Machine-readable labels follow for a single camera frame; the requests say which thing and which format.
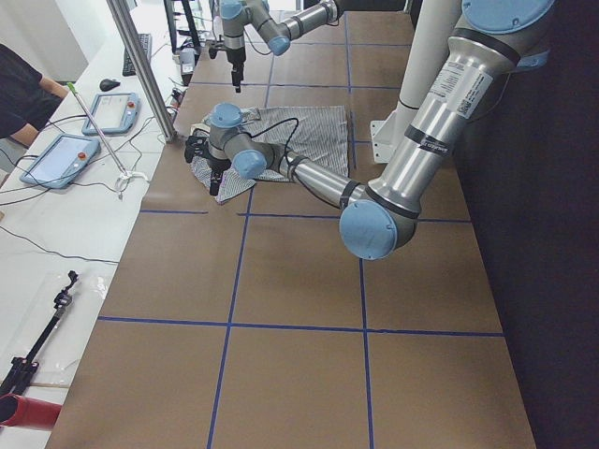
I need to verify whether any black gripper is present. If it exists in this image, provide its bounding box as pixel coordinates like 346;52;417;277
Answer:
207;158;230;196
226;47;245;93

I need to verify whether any blue white striped polo shirt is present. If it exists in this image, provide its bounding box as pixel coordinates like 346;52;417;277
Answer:
191;106;348;204

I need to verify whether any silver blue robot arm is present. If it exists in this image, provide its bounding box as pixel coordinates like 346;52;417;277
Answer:
217;0;412;93
203;1;555;260

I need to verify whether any black keyboard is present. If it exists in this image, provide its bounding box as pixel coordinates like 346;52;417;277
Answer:
122;33;153;78

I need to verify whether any blue teach pendant far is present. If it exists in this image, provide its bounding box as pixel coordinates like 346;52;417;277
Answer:
90;93;140;136

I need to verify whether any blue teach pendant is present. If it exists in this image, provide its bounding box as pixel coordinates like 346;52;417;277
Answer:
90;93;140;136
20;134;100;189

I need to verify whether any black computer mouse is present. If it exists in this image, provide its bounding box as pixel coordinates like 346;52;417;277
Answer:
99;79;121;92

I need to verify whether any blue teach pendant near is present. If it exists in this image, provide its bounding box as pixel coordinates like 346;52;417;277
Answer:
20;134;100;189

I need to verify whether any metal rod with green tip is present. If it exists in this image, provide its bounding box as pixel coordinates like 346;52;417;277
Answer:
66;81;147;196

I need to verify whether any person in black shirt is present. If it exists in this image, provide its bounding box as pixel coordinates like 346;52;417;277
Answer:
1;44;67;148

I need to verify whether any black tripod stick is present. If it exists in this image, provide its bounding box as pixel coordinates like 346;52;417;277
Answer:
0;269;80;398

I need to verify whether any red cylinder object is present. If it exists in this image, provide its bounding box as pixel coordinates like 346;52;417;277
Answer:
1;394;62;430

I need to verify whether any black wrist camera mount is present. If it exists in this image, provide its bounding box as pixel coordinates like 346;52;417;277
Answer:
184;136;209;164
206;40;226;60

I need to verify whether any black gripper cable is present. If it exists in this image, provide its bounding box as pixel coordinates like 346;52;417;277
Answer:
241;117;300;163

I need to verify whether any black cable on white table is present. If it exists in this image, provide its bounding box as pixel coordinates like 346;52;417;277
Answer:
0;107;165;266

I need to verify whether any aluminium frame post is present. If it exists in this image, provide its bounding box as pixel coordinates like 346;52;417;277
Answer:
107;0;177;142

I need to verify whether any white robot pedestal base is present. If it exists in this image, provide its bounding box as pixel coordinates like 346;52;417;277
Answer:
371;0;461;164

